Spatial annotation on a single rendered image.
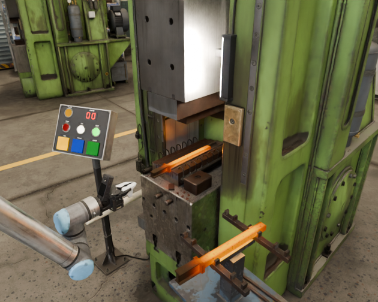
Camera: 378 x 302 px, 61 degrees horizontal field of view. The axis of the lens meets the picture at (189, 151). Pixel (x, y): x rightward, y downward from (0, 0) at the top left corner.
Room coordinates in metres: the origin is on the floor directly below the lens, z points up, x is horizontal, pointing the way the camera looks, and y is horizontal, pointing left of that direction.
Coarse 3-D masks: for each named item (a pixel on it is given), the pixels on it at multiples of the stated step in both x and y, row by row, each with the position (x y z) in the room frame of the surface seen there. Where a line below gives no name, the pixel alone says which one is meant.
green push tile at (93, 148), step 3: (90, 141) 1.61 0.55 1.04; (90, 144) 1.60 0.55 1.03; (93, 144) 1.60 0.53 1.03; (96, 144) 1.59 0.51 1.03; (99, 144) 1.59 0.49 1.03; (87, 147) 1.60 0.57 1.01; (90, 147) 1.60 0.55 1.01; (93, 147) 1.59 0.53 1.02; (96, 147) 1.59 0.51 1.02; (99, 147) 1.59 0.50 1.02; (87, 150) 1.59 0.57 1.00; (90, 150) 1.59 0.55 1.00; (93, 150) 1.58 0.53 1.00; (96, 150) 1.58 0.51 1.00; (87, 153) 1.58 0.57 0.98; (90, 153) 1.58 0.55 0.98; (93, 153) 1.57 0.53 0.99; (96, 153) 1.57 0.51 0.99
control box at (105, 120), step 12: (60, 108) 1.78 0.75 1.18; (72, 108) 1.75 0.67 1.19; (84, 108) 1.73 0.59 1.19; (96, 108) 1.71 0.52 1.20; (60, 120) 1.74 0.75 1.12; (72, 120) 1.72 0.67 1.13; (84, 120) 1.69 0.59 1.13; (96, 120) 1.67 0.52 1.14; (108, 120) 1.65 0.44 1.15; (60, 132) 1.70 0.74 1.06; (72, 132) 1.68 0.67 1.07; (84, 132) 1.66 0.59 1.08; (108, 132) 1.63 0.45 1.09; (84, 144) 1.62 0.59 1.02; (108, 144) 1.62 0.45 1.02; (84, 156) 1.59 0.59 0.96; (96, 156) 1.57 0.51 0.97; (108, 156) 1.60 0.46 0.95
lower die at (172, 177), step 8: (192, 144) 1.70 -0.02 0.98; (200, 144) 1.68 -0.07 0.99; (208, 144) 1.66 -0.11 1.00; (176, 152) 1.60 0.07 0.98; (184, 152) 1.58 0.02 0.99; (216, 152) 1.57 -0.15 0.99; (160, 160) 1.51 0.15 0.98; (168, 160) 1.49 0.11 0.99; (200, 160) 1.48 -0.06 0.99; (208, 160) 1.51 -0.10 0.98; (152, 168) 1.49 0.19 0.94; (176, 168) 1.40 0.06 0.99; (184, 168) 1.40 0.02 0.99; (192, 168) 1.42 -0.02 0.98; (160, 176) 1.44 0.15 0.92; (168, 176) 1.40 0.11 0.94; (176, 176) 1.36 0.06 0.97; (176, 184) 1.36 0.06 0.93
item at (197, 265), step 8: (256, 224) 0.94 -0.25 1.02; (264, 224) 0.94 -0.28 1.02; (248, 232) 0.89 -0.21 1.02; (256, 232) 0.90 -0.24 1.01; (232, 240) 0.85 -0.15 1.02; (240, 240) 0.85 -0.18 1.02; (248, 240) 0.88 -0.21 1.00; (216, 248) 0.82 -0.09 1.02; (224, 248) 0.82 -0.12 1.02; (232, 248) 0.83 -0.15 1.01; (208, 256) 0.78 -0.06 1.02; (216, 256) 0.78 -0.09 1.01; (192, 264) 0.74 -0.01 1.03; (200, 264) 0.74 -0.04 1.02; (208, 264) 0.76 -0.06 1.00; (176, 272) 0.70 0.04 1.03; (184, 272) 0.70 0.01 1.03; (192, 272) 0.73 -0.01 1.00; (200, 272) 0.74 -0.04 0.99; (176, 280) 0.70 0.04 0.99; (184, 280) 0.71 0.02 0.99
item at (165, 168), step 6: (198, 150) 1.57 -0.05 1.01; (204, 150) 1.58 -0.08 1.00; (186, 156) 1.50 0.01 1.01; (192, 156) 1.51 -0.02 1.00; (174, 162) 1.43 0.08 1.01; (180, 162) 1.45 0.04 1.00; (156, 168) 1.36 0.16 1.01; (162, 168) 1.36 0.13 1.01; (168, 168) 1.38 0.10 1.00; (156, 174) 1.34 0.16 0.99
